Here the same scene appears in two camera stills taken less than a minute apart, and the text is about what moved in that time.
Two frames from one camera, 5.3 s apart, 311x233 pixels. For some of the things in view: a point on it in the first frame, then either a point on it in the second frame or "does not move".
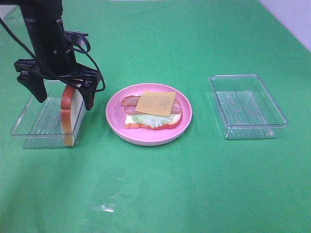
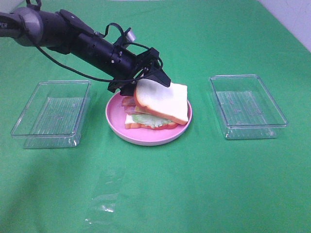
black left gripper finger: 35,83 to 157,74
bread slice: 129,124 does not move
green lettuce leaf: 153,121 does not move
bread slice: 71,105 to 170,103
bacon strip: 130,100 does not move
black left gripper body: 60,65 to 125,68
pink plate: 115,115 does not move
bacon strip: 131,109 does not move
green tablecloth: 199,183 does not move
